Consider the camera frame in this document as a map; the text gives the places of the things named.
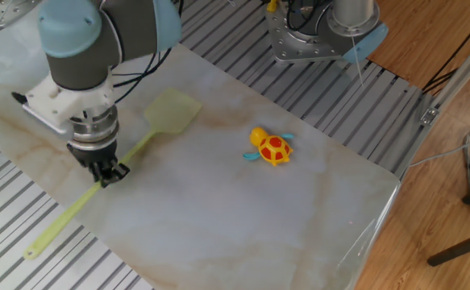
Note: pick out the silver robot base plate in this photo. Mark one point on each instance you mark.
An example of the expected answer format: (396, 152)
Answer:
(283, 40)

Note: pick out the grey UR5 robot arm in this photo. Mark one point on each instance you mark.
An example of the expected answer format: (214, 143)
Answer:
(89, 48)

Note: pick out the silver corner bracket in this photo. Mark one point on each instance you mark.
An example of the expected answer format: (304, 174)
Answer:
(429, 116)

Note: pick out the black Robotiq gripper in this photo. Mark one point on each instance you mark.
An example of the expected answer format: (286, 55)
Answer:
(93, 153)

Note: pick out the yellow plug connector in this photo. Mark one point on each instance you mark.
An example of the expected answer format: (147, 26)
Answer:
(272, 5)

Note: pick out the yellow orange turtle toy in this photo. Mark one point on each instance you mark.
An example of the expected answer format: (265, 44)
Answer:
(275, 148)

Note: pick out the marble pattern table mat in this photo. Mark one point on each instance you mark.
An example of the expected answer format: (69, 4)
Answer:
(218, 209)

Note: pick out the aluminium frame post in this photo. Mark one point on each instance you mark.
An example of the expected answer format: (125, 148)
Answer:
(456, 76)

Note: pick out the white zip tie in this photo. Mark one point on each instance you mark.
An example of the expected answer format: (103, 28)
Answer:
(357, 60)

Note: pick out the light green plastic flyswatter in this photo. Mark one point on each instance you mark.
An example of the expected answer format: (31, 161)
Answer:
(170, 113)

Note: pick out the long black stand leg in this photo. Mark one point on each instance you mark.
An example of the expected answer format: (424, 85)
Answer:
(460, 249)

